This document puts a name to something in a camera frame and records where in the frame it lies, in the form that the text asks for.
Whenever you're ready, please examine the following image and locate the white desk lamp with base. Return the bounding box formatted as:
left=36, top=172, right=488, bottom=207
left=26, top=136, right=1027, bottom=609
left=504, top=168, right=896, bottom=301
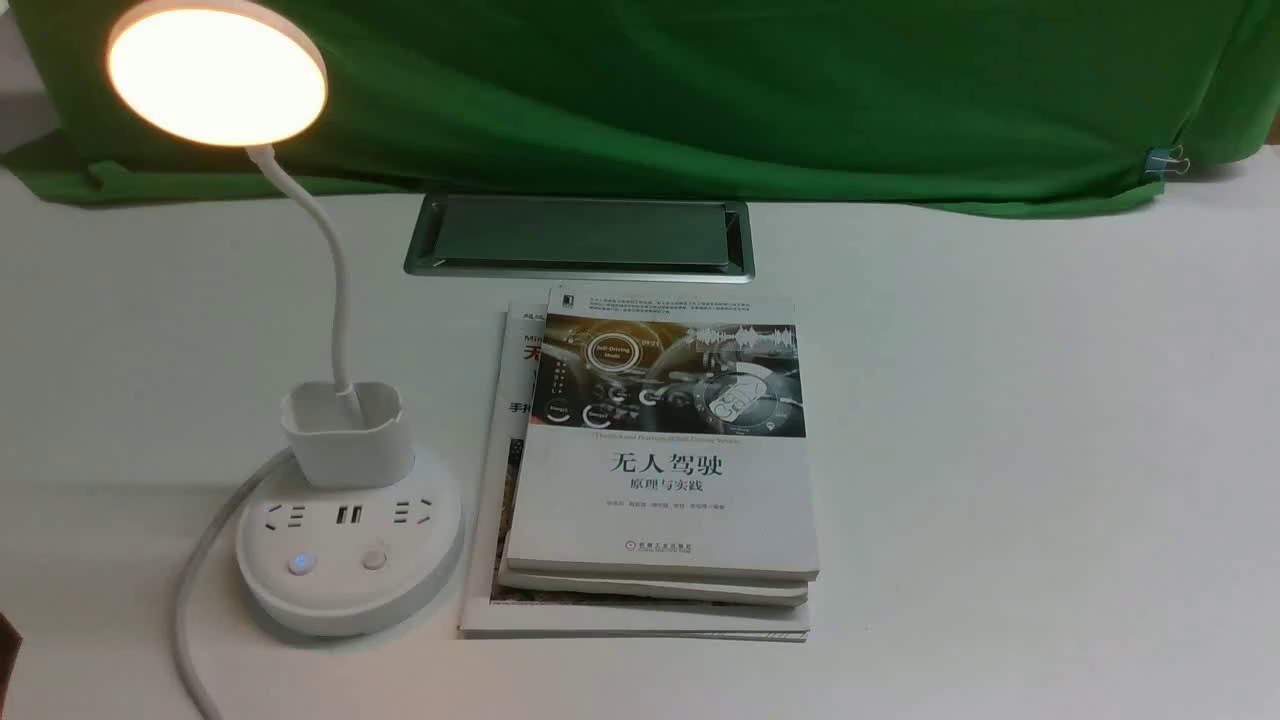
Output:
left=106, top=1, right=465, bottom=647

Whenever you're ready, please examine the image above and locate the top white self-driving book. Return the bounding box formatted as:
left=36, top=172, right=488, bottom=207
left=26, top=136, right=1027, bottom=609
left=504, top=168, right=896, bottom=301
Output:
left=506, top=283, right=820, bottom=582

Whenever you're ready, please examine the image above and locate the middle white book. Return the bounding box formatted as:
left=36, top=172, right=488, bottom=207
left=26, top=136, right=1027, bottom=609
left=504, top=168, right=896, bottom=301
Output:
left=493, top=561, right=812, bottom=609

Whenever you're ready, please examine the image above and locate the bottom white magazine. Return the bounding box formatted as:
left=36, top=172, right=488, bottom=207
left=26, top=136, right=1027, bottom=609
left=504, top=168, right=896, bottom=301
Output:
left=460, top=301, right=812, bottom=643

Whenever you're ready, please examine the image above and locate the green backdrop cloth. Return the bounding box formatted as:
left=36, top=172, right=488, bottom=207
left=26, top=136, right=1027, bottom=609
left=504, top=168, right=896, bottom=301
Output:
left=0, top=0, right=1280, bottom=219

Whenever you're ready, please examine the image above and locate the blue binder clip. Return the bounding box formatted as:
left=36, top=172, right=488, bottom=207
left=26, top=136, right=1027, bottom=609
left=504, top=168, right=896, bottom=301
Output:
left=1142, top=143, right=1192, bottom=182

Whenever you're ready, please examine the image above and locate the silver desk cable hatch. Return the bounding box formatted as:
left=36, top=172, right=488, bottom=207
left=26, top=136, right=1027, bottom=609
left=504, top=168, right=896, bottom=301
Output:
left=403, top=193, right=756, bottom=284

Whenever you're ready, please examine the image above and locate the white lamp power cable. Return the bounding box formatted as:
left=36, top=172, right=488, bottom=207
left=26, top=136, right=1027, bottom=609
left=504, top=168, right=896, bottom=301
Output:
left=170, top=447, right=298, bottom=720

